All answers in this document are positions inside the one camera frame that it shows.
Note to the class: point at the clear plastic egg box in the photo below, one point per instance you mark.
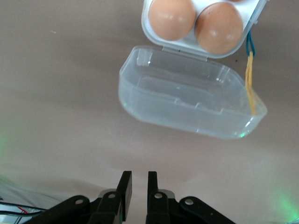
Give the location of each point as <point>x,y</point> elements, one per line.
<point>182,98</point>

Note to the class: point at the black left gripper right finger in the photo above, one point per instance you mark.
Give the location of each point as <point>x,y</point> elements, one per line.
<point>153,186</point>

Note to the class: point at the yellow rubber band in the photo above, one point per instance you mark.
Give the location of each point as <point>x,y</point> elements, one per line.
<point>250,77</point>

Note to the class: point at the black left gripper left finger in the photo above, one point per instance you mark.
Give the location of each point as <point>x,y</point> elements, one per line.
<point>125,186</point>

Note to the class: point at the table cover sheet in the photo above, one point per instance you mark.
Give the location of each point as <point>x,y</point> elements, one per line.
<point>58,105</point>

